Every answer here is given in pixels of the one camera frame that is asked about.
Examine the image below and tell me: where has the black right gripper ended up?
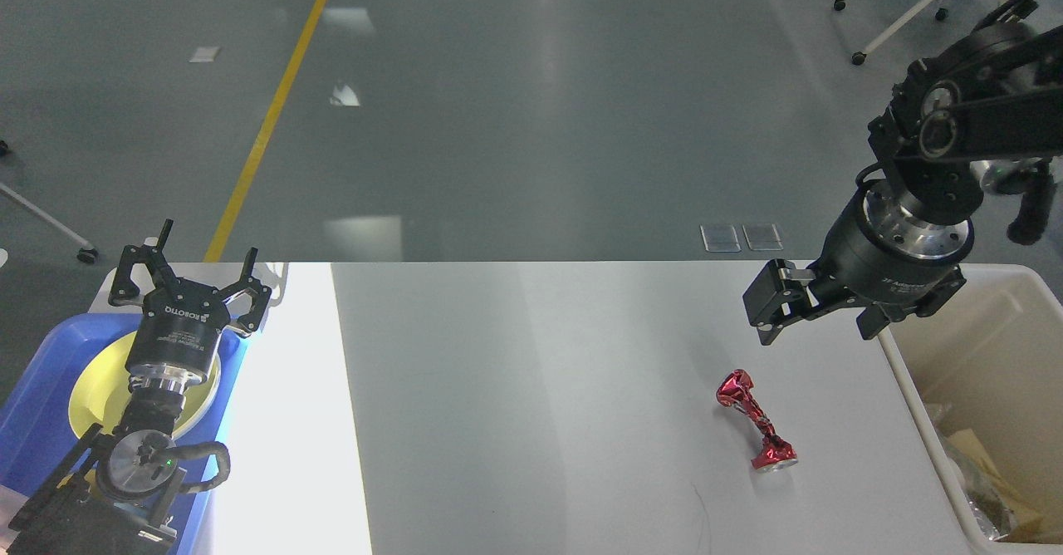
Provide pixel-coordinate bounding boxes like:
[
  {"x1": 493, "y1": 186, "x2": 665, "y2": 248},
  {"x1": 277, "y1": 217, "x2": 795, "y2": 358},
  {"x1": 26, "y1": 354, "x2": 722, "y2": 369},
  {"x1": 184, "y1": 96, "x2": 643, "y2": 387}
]
[{"x1": 742, "y1": 183, "x2": 973, "y2": 346}]

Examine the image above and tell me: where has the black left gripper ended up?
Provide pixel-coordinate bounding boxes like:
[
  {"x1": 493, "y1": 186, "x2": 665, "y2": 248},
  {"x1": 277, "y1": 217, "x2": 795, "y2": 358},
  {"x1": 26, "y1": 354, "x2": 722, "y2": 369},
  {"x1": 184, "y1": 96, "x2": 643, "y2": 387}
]
[{"x1": 107, "y1": 220, "x2": 272, "y2": 391}]

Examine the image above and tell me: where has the yellow translucent plate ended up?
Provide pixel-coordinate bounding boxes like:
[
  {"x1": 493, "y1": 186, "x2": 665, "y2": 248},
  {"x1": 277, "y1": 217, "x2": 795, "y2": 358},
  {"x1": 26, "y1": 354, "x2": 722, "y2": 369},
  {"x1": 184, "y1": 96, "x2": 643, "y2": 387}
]
[{"x1": 67, "y1": 332, "x2": 221, "y2": 440}]

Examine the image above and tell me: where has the red wrapper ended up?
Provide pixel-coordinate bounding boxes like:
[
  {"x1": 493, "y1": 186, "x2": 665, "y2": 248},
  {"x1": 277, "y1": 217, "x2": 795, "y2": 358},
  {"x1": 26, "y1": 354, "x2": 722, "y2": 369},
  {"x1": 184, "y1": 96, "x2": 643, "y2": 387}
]
[{"x1": 715, "y1": 369, "x2": 800, "y2": 474}]

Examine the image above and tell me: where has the brown paper ball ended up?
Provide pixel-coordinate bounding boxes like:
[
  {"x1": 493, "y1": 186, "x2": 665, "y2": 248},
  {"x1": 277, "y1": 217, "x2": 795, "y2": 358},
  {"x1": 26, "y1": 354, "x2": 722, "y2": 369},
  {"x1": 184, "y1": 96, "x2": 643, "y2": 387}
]
[{"x1": 971, "y1": 494, "x2": 1020, "y2": 543}]

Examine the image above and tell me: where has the square aluminium foil tray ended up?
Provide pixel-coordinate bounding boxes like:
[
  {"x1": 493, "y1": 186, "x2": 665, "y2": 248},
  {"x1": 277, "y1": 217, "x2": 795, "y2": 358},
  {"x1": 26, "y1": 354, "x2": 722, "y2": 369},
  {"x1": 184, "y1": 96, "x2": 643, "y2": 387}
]
[{"x1": 925, "y1": 403, "x2": 1005, "y2": 520}]

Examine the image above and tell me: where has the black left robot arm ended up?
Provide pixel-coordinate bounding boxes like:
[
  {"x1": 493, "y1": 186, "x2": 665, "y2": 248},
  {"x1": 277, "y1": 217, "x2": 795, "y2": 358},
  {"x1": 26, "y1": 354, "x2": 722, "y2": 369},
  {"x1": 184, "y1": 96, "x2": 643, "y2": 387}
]
[{"x1": 5, "y1": 219, "x2": 271, "y2": 554}]

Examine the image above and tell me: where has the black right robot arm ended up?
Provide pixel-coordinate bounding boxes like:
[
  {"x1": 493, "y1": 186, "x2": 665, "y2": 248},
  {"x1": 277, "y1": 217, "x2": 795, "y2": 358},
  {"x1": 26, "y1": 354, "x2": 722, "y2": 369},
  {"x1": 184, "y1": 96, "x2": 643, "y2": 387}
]
[{"x1": 742, "y1": 0, "x2": 1062, "y2": 346}]

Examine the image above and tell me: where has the right floor socket cover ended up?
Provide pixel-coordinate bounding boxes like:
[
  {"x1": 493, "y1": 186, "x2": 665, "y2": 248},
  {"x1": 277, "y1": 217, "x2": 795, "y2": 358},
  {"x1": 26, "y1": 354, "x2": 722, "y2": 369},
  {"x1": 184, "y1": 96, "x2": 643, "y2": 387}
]
[{"x1": 742, "y1": 223, "x2": 784, "y2": 252}]

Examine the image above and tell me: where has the floor socket cover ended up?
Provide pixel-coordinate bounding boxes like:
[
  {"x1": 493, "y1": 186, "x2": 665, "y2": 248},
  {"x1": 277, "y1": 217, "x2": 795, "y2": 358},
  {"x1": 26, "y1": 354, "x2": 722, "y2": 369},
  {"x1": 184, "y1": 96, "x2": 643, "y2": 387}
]
[
  {"x1": 701, "y1": 224, "x2": 742, "y2": 253},
  {"x1": 742, "y1": 223, "x2": 784, "y2": 252}
]

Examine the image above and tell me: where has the white office chair left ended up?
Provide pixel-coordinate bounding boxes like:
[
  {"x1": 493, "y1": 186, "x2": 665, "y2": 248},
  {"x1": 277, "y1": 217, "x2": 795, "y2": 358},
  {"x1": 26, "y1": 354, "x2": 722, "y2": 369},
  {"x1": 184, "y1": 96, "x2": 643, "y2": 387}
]
[{"x1": 1, "y1": 183, "x2": 100, "y2": 266}]

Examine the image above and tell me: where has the left floor socket cover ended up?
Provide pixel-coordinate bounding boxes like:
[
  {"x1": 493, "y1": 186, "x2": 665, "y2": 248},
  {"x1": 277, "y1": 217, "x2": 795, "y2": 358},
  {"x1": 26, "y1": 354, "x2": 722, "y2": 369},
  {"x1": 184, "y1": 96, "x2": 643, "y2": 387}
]
[{"x1": 701, "y1": 224, "x2": 742, "y2": 253}]

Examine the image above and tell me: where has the white plastic waste bin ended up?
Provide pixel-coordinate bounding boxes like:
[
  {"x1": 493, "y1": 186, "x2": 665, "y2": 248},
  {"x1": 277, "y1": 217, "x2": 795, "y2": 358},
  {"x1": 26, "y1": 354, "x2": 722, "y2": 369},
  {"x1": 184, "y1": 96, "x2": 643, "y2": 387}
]
[{"x1": 878, "y1": 264, "x2": 1062, "y2": 554}]

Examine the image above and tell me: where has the blue plastic tray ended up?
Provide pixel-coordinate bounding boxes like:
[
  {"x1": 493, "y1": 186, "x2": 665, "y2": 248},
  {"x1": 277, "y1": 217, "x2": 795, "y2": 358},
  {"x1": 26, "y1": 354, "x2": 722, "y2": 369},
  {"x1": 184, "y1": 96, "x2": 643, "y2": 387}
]
[{"x1": 1, "y1": 313, "x2": 250, "y2": 553}]

